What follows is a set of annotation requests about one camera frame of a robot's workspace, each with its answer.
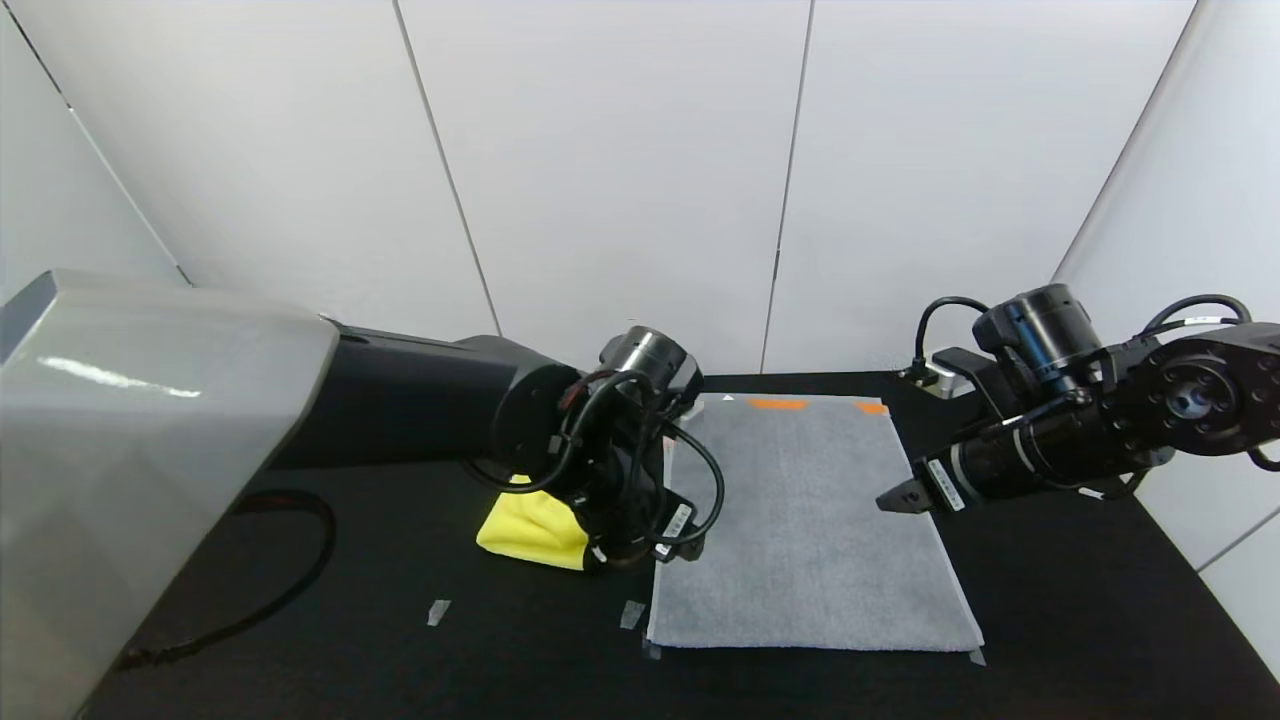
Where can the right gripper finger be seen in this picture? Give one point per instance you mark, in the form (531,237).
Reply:
(908,493)
(910,506)

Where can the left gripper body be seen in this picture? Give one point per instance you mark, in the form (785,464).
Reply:
(677,523)

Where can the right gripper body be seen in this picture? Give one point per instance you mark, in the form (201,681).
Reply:
(944,484)

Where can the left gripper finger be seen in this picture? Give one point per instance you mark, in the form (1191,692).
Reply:
(695,548)
(670,553)

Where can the yellow microfiber towel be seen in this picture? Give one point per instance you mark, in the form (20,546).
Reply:
(530,535)

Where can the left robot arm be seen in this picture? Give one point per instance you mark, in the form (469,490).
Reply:
(400,400)

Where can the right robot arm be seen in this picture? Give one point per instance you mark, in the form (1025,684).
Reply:
(1200,400)

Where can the grey towel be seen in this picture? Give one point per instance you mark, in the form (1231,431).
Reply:
(820,560)

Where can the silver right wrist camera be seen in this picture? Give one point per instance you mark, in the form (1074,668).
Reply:
(945,377)

